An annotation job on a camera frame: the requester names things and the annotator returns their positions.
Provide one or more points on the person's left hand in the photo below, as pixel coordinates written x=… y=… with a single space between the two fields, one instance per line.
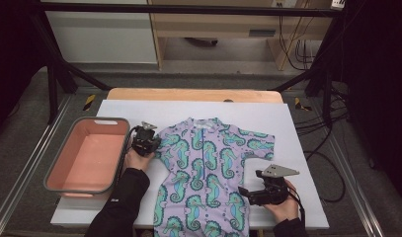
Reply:
x=136 y=161

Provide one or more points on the person's right hand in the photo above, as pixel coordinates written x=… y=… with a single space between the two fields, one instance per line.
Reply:
x=285 y=210

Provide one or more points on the wooden table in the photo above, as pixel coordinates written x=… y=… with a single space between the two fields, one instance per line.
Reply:
x=188 y=94

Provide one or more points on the purple seahorse print swimsuit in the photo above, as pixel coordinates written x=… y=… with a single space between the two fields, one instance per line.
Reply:
x=205 y=171

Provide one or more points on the yellow clamp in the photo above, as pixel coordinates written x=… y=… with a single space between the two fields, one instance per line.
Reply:
x=299 y=103
x=89 y=102

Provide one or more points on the aluminium floor rail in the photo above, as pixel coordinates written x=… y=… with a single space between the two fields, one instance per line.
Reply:
x=353 y=187
x=30 y=158

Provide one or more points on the pink basket with grey rim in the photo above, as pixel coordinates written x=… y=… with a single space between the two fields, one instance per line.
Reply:
x=86 y=161

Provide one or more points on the black metal crossbar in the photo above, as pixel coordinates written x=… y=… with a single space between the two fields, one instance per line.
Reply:
x=188 y=9

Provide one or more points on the white cabinet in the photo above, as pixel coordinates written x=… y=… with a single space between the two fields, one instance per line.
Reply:
x=103 y=39

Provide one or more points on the light wooden desk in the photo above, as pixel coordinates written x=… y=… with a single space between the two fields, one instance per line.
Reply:
x=205 y=24

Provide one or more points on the yellow clamp right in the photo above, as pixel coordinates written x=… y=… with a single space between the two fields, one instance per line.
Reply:
x=299 y=103

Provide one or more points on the yellow clamp left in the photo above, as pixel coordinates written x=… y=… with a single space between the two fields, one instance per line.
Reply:
x=89 y=102

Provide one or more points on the white board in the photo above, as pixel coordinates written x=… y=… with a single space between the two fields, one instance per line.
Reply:
x=205 y=108

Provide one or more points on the white power strip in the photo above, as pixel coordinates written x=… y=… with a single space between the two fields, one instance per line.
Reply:
x=338 y=4

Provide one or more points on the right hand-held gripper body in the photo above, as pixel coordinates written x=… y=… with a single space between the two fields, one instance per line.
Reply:
x=271 y=196

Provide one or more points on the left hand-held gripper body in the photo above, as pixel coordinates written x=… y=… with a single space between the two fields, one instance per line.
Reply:
x=144 y=141

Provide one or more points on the black metal stand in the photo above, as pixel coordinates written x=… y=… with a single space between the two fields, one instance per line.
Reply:
x=52 y=92
x=327 y=98

